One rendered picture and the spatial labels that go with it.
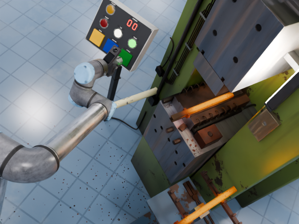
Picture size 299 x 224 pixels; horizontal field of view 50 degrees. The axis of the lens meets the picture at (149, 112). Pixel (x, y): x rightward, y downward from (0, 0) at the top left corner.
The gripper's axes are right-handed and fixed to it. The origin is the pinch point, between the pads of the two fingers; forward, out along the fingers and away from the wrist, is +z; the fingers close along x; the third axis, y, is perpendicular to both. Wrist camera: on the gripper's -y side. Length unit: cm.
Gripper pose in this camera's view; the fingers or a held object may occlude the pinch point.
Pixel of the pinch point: (120, 58)
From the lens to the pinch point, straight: 179.7
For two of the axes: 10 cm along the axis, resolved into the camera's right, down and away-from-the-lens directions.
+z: 3.7, -3.0, 8.8
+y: -4.8, 7.5, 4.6
